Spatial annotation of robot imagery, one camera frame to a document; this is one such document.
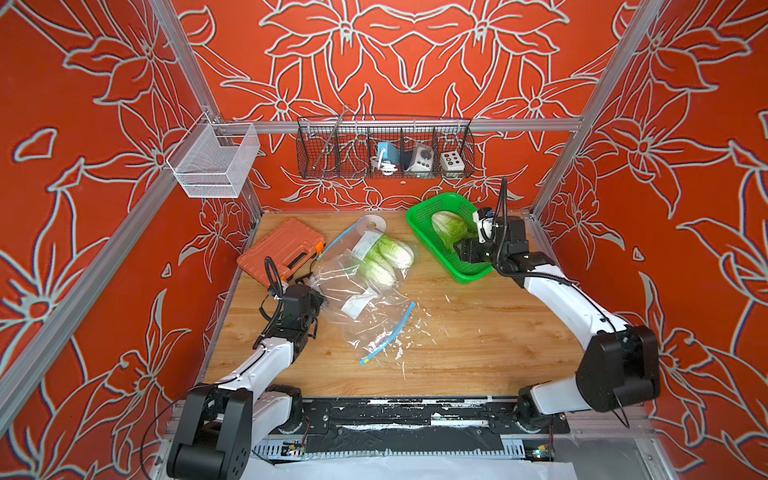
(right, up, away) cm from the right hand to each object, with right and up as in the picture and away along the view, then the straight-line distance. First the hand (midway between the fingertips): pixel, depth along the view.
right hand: (458, 241), depth 85 cm
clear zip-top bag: (-33, -3, +7) cm, 34 cm away
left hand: (-42, -14, +4) cm, 44 cm away
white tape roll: (-26, +7, +29) cm, 40 cm away
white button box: (+1, +26, +10) cm, 28 cm away
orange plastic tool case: (-55, -2, +18) cm, 58 cm away
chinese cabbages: (-23, -7, +10) cm, 26 cm away
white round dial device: (-9, +26, +6) cm, 28 cm away
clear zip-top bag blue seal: (-26, -23, -2) cm, 35 cm away
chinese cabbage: (+3, +4, +18) cm, 19 cm away
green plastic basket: (-1, -7, +8) cm, 10 cm away
